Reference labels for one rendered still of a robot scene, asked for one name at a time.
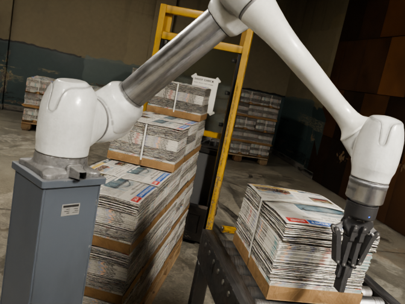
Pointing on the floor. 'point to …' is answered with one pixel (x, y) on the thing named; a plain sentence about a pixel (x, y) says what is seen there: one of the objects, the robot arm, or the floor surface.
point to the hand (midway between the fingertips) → (342, 277)
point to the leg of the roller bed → (197, 286)
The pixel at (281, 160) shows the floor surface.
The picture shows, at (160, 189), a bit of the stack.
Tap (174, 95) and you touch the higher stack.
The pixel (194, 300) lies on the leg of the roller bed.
